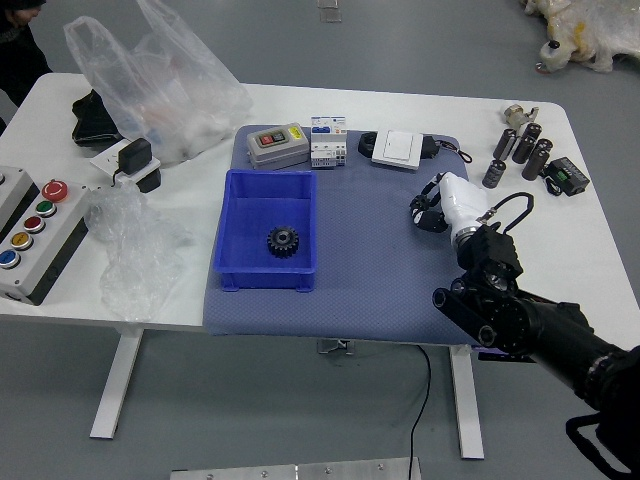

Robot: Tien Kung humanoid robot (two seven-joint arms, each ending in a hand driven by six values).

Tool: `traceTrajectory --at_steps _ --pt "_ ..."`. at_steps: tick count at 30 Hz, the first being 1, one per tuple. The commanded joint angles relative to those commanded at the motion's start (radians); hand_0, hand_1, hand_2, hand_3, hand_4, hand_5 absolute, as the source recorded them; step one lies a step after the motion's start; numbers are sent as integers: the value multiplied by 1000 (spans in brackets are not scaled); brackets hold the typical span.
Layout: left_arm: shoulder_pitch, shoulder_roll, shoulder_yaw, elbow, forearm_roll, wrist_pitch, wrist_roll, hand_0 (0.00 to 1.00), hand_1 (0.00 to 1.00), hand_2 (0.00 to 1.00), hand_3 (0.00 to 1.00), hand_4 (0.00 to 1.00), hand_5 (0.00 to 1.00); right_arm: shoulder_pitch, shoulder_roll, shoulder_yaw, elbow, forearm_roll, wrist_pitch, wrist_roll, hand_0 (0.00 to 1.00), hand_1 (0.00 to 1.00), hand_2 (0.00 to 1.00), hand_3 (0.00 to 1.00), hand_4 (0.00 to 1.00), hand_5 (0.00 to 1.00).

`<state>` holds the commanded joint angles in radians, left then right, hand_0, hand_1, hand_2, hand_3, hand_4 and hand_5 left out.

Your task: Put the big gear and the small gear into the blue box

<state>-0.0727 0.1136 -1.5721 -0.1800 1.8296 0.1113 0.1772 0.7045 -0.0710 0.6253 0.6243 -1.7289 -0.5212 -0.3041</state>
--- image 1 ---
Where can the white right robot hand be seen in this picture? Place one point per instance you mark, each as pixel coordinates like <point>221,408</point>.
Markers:
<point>462,205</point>

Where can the big black gear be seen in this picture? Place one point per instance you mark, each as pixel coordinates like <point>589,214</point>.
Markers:
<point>282,242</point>

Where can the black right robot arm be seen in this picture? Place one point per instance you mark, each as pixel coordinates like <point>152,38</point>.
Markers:
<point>525,320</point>

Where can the blue plastic box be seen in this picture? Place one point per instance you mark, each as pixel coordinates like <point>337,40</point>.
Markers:
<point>270,215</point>

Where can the grey coloured button control box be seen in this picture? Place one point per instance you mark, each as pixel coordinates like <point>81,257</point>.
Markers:
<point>45,240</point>

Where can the dark cylindrical capacitor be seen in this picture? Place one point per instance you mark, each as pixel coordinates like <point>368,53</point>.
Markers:
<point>531,131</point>
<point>506,143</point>
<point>535,164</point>
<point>543,146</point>
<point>494,174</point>
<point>523,149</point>

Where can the silver metal connector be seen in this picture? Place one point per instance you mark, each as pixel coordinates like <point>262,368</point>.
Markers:
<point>515,115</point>

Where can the black module with green terminal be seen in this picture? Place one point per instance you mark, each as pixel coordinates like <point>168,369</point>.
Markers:
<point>567,174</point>

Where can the blue-grey padded mat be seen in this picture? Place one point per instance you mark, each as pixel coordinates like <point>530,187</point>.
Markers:
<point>360,280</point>

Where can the white circuit breaker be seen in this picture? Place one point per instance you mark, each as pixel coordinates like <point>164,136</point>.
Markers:
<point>327,145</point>

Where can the black table control panel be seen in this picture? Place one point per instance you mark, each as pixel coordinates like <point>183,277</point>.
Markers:
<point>500,356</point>

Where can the white table leg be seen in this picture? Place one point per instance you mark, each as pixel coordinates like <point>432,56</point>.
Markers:
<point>117,385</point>
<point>467,410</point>

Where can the white wrapped bundle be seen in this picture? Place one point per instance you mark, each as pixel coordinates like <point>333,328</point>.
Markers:
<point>590,30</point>

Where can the metal floor plate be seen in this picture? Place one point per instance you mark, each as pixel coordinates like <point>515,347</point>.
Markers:
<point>330,11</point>

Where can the black block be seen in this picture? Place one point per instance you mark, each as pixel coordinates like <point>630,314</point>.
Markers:
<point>150,181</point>

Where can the large clear plastic bag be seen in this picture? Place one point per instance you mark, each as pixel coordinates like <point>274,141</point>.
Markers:
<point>150,95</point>

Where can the black power adapter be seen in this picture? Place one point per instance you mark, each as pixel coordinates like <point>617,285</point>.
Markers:
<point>134,155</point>

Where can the crumpled clear plastic wrap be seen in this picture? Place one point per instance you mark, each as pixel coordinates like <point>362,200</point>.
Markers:
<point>130,250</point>

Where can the white socket plate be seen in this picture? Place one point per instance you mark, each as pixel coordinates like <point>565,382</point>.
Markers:
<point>102,161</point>

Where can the black plastic tray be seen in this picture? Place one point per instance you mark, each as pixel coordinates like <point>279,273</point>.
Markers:
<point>92,122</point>

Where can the person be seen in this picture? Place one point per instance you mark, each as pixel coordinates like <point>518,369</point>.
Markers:
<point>15,55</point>

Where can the white wall switch panel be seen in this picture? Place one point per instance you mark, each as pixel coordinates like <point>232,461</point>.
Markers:
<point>397,150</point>

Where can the metal bracket under table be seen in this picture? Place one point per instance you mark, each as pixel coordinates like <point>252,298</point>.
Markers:
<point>335,346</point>

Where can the grey push button switch box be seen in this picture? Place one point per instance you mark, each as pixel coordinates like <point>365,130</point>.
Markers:
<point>277,147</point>

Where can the grey metal base plate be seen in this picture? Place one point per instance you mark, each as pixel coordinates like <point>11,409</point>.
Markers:
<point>295,471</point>

